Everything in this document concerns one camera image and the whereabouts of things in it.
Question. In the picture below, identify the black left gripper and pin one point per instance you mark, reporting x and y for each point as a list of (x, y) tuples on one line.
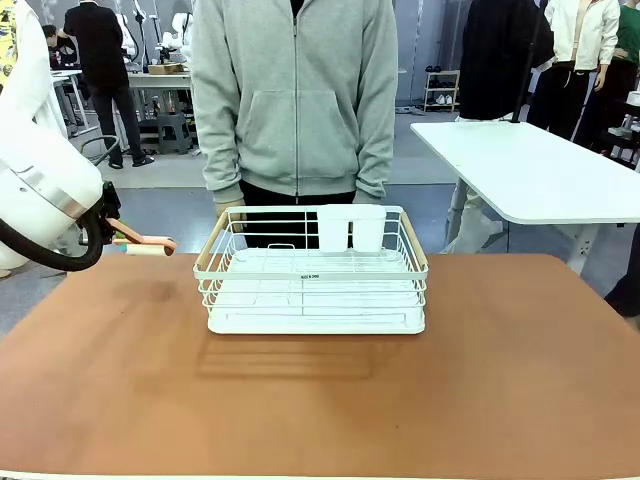
[(110, 200)]

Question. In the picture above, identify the person right forearm grey sleeve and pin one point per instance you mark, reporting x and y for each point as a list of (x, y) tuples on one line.
[(217, 150)]

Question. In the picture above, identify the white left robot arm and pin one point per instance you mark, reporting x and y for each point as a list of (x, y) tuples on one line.
[(35, 200)]

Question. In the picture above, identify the person left forearm grey sleeve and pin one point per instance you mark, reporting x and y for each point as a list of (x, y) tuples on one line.
[(375, 150)]

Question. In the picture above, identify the person right hand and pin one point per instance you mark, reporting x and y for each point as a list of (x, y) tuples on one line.
[(230, 206)]

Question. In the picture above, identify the person left hand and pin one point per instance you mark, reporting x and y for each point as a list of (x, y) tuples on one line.
[(365, 201)]

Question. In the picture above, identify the grey step stool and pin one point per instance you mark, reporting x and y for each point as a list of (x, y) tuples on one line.
[(174, 132)]

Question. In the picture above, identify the small white desk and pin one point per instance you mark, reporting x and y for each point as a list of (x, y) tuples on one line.
[(70, 80)]

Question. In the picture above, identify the grey work table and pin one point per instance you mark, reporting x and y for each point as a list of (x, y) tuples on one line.
[(160, 80)]

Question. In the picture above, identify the cardboard box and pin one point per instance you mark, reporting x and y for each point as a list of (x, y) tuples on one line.
[(166, 69)]

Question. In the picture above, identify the white jacket yellow print mannequin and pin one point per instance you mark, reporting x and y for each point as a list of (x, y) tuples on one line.
[(30, 75)]

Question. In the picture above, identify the person in black clothes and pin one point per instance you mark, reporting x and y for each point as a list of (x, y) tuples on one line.
[(100, 50)]

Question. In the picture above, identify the seated person with dark hair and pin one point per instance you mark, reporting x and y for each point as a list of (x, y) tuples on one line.
[(60, 47)]

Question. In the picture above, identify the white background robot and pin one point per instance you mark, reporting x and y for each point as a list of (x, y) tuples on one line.
[(177, 35)]

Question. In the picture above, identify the person in grey hoodie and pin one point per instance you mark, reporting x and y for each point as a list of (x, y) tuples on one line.
[(295, 100)]

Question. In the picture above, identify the white cutlery holder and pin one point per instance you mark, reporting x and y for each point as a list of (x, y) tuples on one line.
[(367, 227)]

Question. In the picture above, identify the shoe rack with shoes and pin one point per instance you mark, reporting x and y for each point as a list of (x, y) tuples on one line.
[(441, 92)]

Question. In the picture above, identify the black garment on mannequin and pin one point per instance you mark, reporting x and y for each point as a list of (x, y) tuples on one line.
[(495, 60)]

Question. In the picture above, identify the white side table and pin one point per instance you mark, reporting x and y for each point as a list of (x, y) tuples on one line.
[(525, 165)]

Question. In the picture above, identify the black stand pole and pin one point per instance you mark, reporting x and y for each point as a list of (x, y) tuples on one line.
[(525, 80)]

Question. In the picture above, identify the person in black trousers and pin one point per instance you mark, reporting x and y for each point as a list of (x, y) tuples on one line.
[(627, 285)]

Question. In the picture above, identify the person in green shirt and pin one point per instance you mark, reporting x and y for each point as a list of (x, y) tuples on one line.
[(627, 45)]

